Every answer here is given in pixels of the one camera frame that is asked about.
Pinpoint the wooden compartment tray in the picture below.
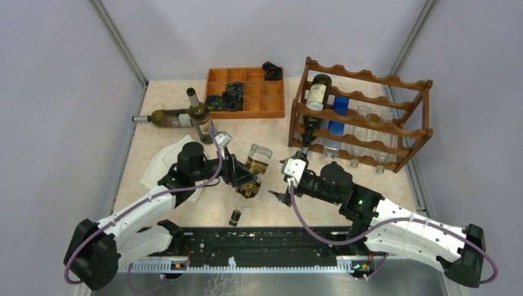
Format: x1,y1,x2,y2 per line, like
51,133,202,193
205,67,285,119

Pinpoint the white folded cloth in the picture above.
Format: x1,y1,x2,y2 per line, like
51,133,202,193
139,135,194,189

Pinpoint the lying green wine bottle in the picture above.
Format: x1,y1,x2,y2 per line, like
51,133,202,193
131,109,193,128

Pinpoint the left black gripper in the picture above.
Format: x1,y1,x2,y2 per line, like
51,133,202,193
192,146,258,187

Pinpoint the green bottle front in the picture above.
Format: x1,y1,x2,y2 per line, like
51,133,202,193
300,74,332,158

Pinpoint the blue square glass bottle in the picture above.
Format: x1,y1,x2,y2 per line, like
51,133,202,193
323,96,349,159

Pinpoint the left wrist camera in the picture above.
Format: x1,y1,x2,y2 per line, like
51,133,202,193
214,131,233,149

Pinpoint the black part behind tray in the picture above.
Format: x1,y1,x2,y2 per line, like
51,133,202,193
262,61,283,81

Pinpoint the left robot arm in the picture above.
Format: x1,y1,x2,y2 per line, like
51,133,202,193
64,142,257,290

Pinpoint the black part in tray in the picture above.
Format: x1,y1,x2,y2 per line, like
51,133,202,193
221,82,244,112

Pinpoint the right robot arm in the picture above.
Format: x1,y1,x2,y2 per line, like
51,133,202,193
274,157,497,288

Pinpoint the standing green bottle left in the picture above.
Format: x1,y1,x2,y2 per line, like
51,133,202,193
186,88,214,144

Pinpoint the small clear labelled bottle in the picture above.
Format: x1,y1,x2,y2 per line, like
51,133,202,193
229,144,273,227

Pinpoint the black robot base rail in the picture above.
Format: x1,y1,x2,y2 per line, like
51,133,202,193
153,227,386,276

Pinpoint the wooden wine rack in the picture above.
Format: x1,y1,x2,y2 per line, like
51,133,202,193
287,57,434,173

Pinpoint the white cable duct strip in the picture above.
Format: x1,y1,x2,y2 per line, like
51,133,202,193
97,256,375,274

